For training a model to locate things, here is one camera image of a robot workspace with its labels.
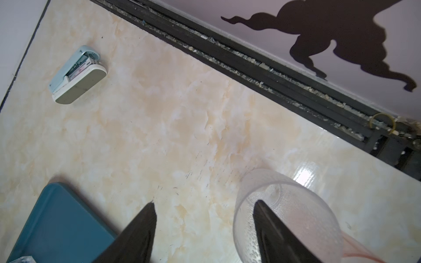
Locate clear glass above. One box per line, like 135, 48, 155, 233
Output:
10, 256, 36, 263

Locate frosted white plastic cup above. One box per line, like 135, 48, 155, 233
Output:
233, 169, 343, 263

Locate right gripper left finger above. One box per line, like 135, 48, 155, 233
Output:
94, 202, 157, 263

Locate small white black device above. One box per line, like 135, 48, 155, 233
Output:
49, 45, 107, 105

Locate yellow rubber band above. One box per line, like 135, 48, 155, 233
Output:
368, 112, 396, 135

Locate teal plastic tray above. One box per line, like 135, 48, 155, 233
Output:
7, 183, 117, 263

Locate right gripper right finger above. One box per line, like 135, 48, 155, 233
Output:
253, 200, 321, 263

